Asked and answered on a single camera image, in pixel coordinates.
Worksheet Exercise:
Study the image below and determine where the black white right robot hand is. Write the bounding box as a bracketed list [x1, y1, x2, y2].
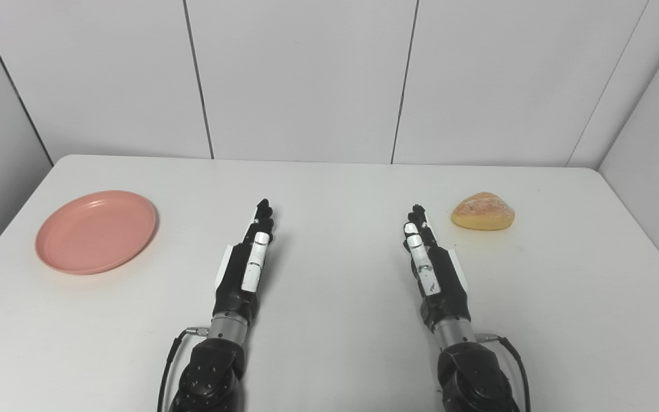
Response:
[403, 204, 473, 333]

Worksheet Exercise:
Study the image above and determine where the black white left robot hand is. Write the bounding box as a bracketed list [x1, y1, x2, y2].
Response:
[213, 199, 275, 326]

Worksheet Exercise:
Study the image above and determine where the golden bread roll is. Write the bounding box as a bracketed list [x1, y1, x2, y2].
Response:
[451, 192, 516, 231]

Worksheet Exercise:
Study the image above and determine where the pink round plate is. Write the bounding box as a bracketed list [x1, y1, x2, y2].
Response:
[35, 190, 158, 276]

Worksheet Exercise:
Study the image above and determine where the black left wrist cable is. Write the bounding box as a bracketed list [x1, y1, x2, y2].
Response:
[157, 327, 210, 412]

